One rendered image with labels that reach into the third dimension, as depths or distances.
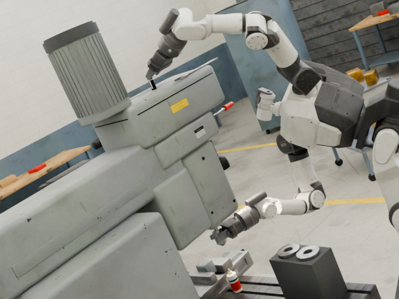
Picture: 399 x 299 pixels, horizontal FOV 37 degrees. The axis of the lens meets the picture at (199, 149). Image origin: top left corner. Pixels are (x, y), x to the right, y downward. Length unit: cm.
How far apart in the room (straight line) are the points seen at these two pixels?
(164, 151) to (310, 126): 61
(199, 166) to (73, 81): 58
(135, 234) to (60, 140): 768
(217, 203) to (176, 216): 23
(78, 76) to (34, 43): 762
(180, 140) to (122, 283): 60
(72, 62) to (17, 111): 725
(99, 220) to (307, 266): 75
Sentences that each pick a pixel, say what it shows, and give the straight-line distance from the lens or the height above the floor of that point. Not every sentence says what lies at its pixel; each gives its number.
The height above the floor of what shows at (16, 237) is 172.
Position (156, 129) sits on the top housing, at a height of 178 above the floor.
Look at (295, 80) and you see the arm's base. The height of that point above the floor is 172.
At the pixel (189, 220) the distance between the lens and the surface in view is 218.
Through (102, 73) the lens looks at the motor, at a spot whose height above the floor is 203.
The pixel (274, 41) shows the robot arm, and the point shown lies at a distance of 213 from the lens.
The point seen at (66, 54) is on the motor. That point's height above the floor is 214.
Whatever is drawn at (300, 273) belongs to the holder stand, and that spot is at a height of 110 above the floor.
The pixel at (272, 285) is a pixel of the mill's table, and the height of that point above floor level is 95.
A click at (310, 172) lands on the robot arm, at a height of 126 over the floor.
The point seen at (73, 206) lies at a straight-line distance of 191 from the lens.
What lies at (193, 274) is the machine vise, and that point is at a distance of 263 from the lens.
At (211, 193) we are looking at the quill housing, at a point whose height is 144.
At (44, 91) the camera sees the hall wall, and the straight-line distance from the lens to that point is 954.
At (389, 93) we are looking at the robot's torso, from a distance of 238.
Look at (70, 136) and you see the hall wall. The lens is 962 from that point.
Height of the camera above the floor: 212
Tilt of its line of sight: 13 degrees down
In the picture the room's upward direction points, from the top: 23 degrees counter-clockwise
